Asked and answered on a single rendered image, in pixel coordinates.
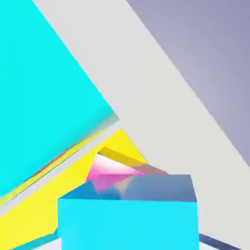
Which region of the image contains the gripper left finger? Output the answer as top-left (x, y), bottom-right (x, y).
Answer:
top-left (9, 229), bottom-right (63, 250)

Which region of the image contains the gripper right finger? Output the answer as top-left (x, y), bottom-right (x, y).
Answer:
top-left (198, 233), bottom-right (243, 250)

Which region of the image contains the small light blue cube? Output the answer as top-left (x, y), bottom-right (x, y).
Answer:
top-left (57, 174), bottom-right (200, 250)

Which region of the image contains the small pink cube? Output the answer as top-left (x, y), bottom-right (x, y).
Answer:
top-left (85, 146), bottom-right (169, 184)

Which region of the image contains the large yellow box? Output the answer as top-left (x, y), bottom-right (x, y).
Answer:
top-left (0, 128), bottom-right (148, 250)

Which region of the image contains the large cyan box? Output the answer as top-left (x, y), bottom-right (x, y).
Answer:
top-left (0, 0), bottom-right (120, 206)

